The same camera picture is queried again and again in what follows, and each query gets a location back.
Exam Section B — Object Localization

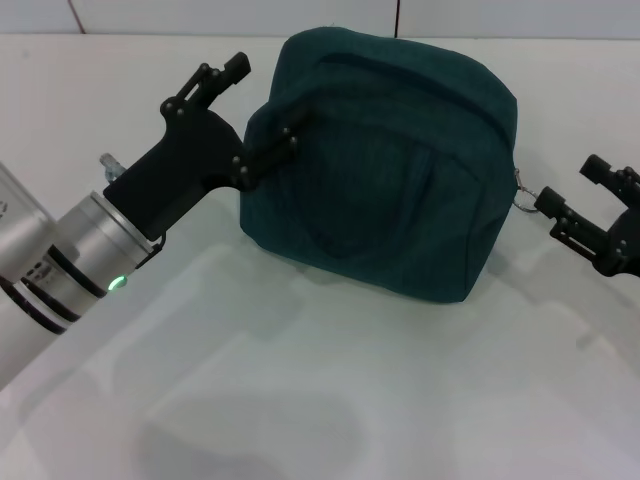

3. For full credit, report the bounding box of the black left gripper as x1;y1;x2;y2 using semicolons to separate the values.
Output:
102;51;315;237

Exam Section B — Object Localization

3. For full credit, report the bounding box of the dark teal insulated lunch bag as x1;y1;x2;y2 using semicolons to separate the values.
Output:
238;24;542;304

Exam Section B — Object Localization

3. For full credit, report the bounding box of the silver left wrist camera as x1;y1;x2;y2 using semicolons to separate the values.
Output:
0;160;57;277

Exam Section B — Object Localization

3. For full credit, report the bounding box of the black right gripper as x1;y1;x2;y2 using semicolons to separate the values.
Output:
533;153;640;279

